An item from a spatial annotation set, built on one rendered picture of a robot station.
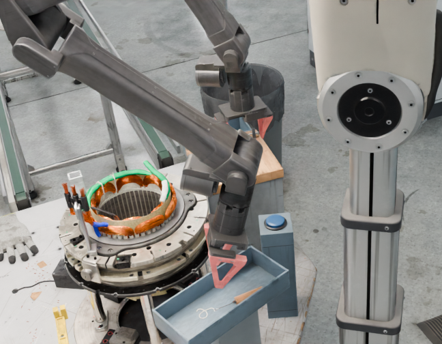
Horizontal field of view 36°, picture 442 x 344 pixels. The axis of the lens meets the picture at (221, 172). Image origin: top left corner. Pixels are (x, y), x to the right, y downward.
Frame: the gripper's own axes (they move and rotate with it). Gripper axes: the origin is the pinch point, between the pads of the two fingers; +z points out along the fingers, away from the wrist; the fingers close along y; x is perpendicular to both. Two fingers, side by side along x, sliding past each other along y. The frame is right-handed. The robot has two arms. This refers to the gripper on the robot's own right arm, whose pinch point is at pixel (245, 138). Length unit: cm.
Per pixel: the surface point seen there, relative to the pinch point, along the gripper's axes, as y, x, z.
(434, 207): -108, -75, 110
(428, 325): -67, -14, 108
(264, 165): -1.3, 8.9, 2.8
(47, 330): 57, 11, 31
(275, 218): 2.8, 26.5, 4.7
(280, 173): -4.1, 12.1, 4.0
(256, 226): 3.0, 11.6, 18.0
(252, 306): 16, 48, 5
